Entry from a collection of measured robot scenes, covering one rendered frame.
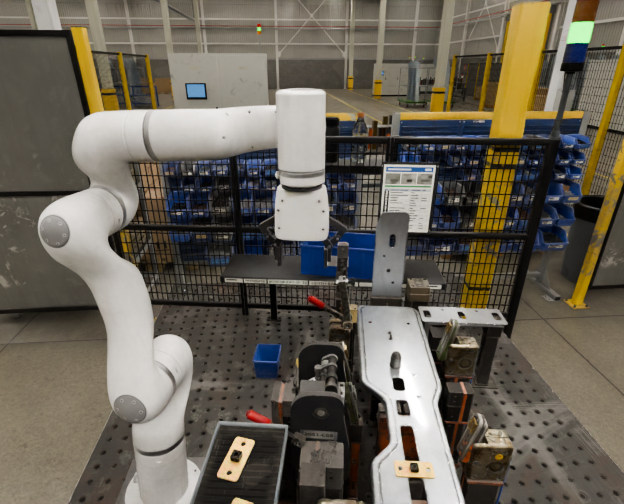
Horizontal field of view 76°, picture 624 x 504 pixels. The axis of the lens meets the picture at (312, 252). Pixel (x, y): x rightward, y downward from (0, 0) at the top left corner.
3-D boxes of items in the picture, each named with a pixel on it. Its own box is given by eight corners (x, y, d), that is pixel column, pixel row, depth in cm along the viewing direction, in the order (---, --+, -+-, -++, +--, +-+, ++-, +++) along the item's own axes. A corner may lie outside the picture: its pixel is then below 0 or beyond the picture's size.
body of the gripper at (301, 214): (270, 183, 70) (273, 242, 75) (328, 185, 70) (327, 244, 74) (277, 173, 77) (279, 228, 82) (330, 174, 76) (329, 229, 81)
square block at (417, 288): (420, 365, 162) (431, 288, 147) (400, 364, 163) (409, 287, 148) (417, 352, 170) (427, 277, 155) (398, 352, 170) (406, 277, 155)
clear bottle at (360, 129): (366, 163, 168) (369, 113, 159) (351, 163, 168) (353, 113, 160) (365, 160, 173) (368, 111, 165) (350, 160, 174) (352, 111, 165)
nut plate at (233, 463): (236, 482, 68) (236, 477, 67) (216, 477, 69) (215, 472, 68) (255, 441, 75) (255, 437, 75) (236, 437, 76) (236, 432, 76)
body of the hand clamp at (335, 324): (346, 412, 140) (350, 329, 126) (327, 411, 141) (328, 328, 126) (346, 399, 146) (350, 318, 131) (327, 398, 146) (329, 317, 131)
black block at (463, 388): (467, 472, 120) (484, 398, 108) (430, 470, 120) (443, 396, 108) (459, 449, 127) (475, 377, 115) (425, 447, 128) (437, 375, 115)
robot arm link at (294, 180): (272, 172, 69) (272, 189, 70) (323, 173, 68) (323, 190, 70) (280, 162, 77) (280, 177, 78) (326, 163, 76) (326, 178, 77)
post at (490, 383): (497, 389, 151) (513, 324, 139) (467, 387, 151) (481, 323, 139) (491, 377, 156) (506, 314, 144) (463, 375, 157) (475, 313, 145)
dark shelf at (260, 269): (446, 290, 157) (447, 284, 156) (220, 283, 163) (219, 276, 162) (434, 265, 177) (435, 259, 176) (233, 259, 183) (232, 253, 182)
